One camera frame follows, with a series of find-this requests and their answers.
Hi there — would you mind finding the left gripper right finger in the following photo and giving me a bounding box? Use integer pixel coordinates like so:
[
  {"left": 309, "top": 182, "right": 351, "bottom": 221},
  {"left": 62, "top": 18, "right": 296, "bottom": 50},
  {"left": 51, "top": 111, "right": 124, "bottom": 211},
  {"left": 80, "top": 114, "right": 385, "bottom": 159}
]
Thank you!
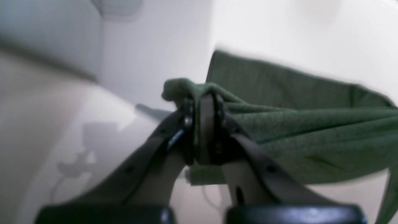
[{"left": 199, "top": 93, "right": 367, "bottom": 224}]

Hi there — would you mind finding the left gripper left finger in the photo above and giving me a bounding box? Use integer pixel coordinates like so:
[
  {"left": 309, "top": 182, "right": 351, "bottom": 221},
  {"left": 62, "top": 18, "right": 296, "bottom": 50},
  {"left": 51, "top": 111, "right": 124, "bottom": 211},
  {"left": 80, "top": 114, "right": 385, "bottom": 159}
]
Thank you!
[{"left": 36, "top": 98, "right": 195, "bottom": 224}]

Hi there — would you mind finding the dark green t-shirt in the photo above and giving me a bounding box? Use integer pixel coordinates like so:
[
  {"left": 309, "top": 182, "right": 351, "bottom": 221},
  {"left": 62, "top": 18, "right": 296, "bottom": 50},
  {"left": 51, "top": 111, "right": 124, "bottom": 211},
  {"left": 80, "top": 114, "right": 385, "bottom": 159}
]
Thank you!
[{"left": 162, "top": 50, "right": 398, "bottom": 224}]

